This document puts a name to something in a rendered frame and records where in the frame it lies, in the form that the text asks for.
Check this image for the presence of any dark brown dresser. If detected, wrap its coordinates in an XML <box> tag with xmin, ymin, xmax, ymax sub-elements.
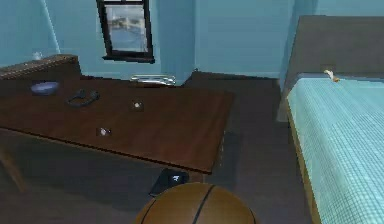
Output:
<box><xmin>0</xmin><ymin>54</ymin><xmax>83</xmax><ymax>83</ymax></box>

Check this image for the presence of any blue bowl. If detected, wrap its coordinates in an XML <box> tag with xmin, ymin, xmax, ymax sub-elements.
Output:
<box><xmin>30</xmin><ymin>81</ymin><xmax>60</xmax><ymax>96</ymax></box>

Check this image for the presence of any bed with turquoise cover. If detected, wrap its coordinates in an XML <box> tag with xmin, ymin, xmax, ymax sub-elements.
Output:
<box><xmin>276</xmin><ymin>14</ymin><xmax>384</xmax><ymax>224</ymax></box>

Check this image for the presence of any small tan plush toy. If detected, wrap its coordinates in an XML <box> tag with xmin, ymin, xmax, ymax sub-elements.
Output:
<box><xmin>323</xmin><ymin>69</ymin><xmax>341</xmax><ymax>83</ymax></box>

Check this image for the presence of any black framed window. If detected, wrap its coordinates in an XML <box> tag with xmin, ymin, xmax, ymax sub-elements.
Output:
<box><xmin>95</xmin><ymin>0</ymin><xmax>156</xmax><ymax>65</ymax></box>

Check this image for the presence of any dark brown wooden table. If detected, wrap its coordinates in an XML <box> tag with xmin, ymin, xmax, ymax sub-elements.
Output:
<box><xmin>0</xmin><ymin>75</ymin><xmax>235</xmax><ymax>193</ymax></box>

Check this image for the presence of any orange basketball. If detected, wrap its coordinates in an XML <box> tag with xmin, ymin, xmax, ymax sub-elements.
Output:
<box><xmin>133</xmin><ymin>182</ymin><xmax>258</xmax><ymax>224</ymax></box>

